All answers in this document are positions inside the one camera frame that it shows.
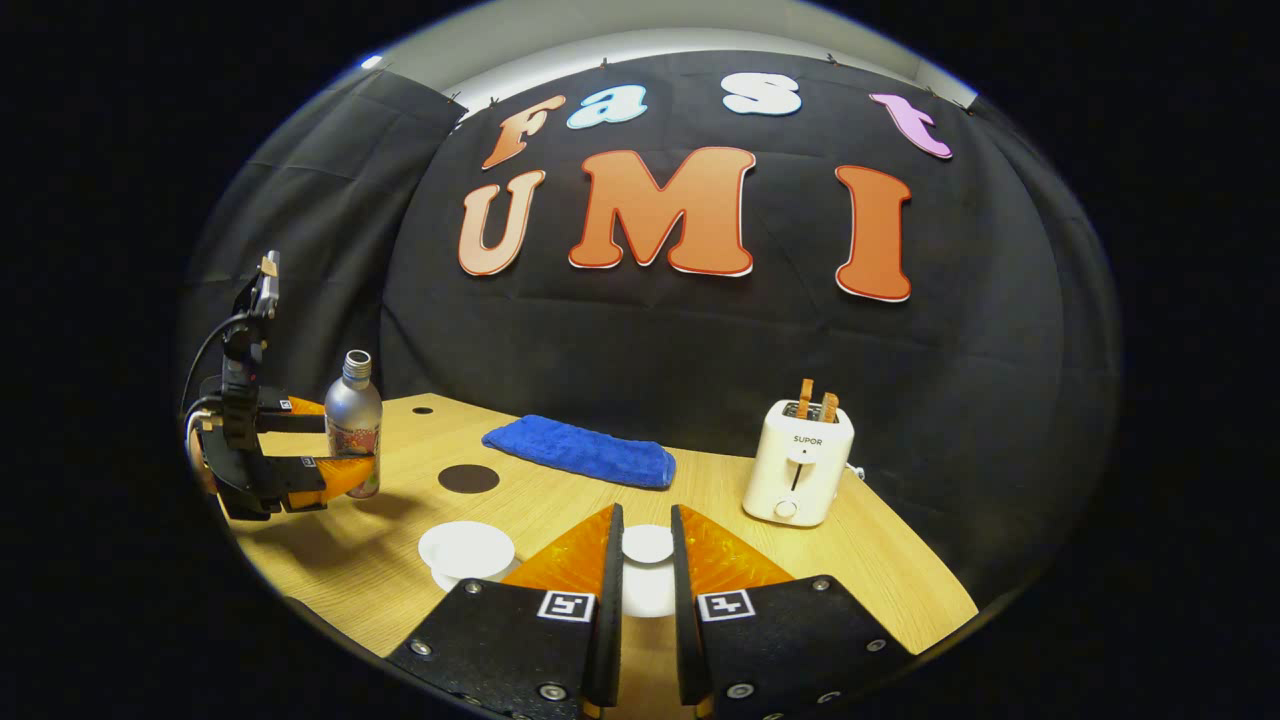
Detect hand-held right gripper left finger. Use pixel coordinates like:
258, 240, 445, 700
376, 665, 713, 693
385, 503, 626, 720

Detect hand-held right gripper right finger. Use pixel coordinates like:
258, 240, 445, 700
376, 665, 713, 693
670, 503, 917, 720

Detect white teacup lid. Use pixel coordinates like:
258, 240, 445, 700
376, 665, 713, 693
620, 524, 678, 619

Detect silver water bottle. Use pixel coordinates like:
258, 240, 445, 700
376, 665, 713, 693
323, 350, 384, 499

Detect white teacup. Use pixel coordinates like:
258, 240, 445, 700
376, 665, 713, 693
418, 520, 517, 582

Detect dark round coaster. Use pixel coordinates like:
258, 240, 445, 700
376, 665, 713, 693
438, 464, 501, 495

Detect blue towel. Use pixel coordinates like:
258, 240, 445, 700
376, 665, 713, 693
482, 414, 677, 491

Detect white toaster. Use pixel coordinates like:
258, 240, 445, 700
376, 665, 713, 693
742, 399, 857, 529

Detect black backdrop cloth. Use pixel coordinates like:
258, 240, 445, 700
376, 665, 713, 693
180, 50, 1123, 601

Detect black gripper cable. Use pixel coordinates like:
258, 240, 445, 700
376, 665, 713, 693
180, 312, 247, 421

